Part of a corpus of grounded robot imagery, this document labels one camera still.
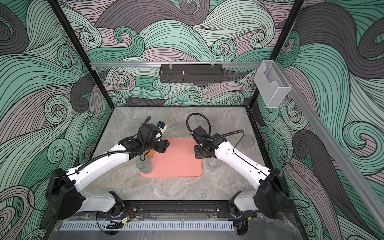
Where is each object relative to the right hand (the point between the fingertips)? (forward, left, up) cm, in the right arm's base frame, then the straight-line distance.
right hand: (199, 153), depth 80 cm
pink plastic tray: (+1, +13, -12) cm, 17 cm away
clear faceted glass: (-1, -8, -12) cm, 14 cm away
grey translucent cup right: (+13, -33, -9) cm, 36 cm away
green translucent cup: (-2, +32, -12) cm, 35 cm away
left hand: (+6, +19, +4) cm, 20 cm away
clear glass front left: (+24, +52, -13) cm, 58 cm away
